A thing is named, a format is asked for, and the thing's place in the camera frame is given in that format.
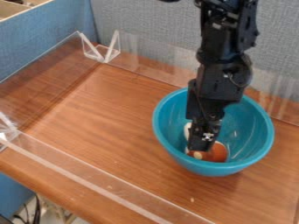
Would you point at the clear acrylic barrier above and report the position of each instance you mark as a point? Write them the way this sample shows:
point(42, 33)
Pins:
point(133, 197)
point(176, 65)

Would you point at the clear acrylic back barrier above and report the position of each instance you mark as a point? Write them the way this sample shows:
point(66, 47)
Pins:
point(176, 65)

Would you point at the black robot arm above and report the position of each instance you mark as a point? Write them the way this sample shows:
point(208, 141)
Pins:
point(229, 32)

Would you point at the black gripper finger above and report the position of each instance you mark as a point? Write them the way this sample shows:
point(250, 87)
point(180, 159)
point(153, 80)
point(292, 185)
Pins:
point(204, 134)
point(194, 110)

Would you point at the brown and white toy mushroom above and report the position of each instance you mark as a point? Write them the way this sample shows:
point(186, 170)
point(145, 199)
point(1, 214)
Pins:
point(218, 154)

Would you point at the blue plastic bowl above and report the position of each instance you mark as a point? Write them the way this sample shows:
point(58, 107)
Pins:
point(248, 134)

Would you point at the clear acrylic front barrier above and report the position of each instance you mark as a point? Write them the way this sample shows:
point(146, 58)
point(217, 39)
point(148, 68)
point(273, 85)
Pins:
point(133, 197)

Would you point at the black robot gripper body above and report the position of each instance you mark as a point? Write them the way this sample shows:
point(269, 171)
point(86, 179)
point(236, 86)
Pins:
point(220, 85)

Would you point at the blue partition panel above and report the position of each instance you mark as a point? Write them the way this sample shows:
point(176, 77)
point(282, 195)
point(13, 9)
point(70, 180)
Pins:
point(29, 35)

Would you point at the clear acrylic corner bracket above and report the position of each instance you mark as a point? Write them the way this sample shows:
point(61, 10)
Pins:
point(101, 53)

